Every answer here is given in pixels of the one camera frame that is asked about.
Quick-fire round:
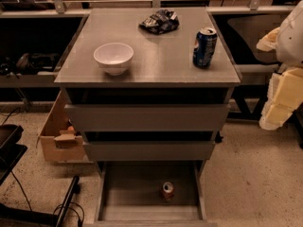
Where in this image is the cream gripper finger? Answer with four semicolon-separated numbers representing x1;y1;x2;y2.
257;27;280;52
259;67;303;131

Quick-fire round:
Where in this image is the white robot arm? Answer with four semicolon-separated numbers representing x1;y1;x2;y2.
257;1;303;131

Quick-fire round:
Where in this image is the blue pepsi can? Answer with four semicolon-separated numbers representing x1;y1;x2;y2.
192;27;217;68

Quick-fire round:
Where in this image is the grey drawer cabinet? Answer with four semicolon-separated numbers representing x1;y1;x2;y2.
54;7;242;227

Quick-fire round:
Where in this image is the open bottom drawer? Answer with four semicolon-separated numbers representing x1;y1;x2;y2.
85;161;218;227

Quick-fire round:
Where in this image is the middle grey drawer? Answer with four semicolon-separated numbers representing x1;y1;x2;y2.
84;131;216;161

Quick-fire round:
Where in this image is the grey drawer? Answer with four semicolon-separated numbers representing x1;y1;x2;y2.
64;104;229;131
84;131;216;161

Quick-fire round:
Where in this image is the top grey drawer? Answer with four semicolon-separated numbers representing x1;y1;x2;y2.
64;104;229;131

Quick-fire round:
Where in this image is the black crumpled chip bag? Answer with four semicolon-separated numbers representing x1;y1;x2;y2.
139;9;180;35

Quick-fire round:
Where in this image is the white ceramic bowl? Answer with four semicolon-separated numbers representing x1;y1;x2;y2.
94;43;134;76

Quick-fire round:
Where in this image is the cardboard box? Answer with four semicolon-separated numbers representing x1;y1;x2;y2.
39;92;87;163

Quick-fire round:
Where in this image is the black floor cable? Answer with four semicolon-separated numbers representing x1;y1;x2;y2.
51;201;86;227

